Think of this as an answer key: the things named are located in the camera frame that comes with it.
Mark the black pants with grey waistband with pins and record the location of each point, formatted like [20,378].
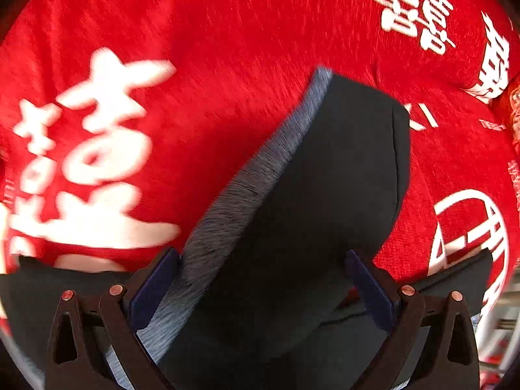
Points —
[325,170]

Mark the red printed blanket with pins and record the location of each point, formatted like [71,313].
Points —
[243,28]

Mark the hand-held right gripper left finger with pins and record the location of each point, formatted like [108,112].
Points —
[152,288]

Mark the red patterned cushion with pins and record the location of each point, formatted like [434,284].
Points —
[510,109]

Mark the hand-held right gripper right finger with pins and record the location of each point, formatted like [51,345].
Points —
[373,288]

